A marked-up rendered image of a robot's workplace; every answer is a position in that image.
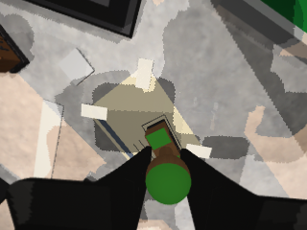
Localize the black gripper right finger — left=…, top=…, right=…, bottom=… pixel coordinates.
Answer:
left=180, top=149, right=307, bottom=230

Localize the brown rubber stamp with red ends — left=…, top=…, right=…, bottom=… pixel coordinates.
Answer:
left=0, top=24, right=30, bottom=74

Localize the beige inspection card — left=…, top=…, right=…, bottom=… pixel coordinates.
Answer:
left=82, top=58, right=212, bottom=160

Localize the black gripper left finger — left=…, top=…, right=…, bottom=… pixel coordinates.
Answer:
left=6, top=146, right=152, bottom=230

